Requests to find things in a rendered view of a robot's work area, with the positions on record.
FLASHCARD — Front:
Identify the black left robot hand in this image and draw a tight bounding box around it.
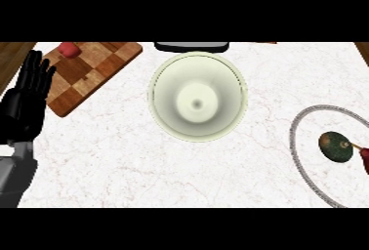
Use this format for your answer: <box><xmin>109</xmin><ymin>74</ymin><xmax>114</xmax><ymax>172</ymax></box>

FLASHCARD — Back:
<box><xmin>0</xmin><ymin>49</ymin><xmax>57</xmax><ymax>144</ymax></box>

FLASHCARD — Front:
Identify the cream ceramic bowl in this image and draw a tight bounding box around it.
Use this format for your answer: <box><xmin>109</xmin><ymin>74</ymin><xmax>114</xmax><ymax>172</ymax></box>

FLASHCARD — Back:
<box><xmin>147</xmin><ymin>51</ymin><xmax>249</xmax><ymax>143</ymax></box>

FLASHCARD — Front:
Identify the green pear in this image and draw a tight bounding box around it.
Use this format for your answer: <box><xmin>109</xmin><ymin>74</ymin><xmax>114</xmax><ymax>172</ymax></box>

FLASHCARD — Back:
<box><xmin>317</xmin><ymin>131</ymin><xmax>364</xmax><ymax>164</ymax></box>

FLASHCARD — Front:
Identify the checkered wooden cutting board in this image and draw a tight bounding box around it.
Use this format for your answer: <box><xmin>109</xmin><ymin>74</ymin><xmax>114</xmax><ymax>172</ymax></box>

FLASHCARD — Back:
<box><xmin>41</xmin><ymin>41</ymin><xmax>145</xmax><ymax>118</ymax></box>

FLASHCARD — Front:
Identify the dark red fruit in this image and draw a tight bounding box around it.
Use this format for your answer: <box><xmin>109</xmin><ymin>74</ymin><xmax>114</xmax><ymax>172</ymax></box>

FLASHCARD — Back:
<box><xmin>359</xmin><ymin>147</ymin><xmax>369</xmax><ymax>176</ymax></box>

